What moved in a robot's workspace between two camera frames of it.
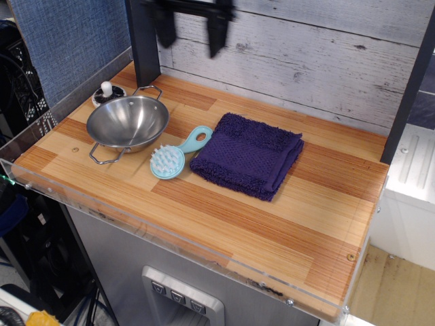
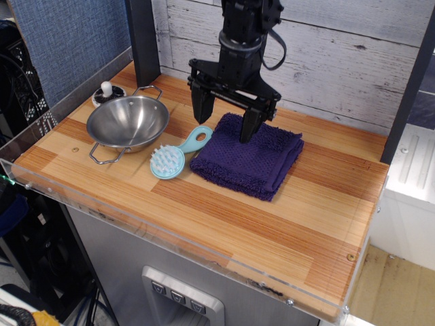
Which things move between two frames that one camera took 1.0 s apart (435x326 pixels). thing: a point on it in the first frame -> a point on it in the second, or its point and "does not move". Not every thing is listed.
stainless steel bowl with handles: x=123 y=123 does not move
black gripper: x=218 y=13 -> x=237 y=77
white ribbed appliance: x=404 y=225 does not move
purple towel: x=243 y=155 does not move
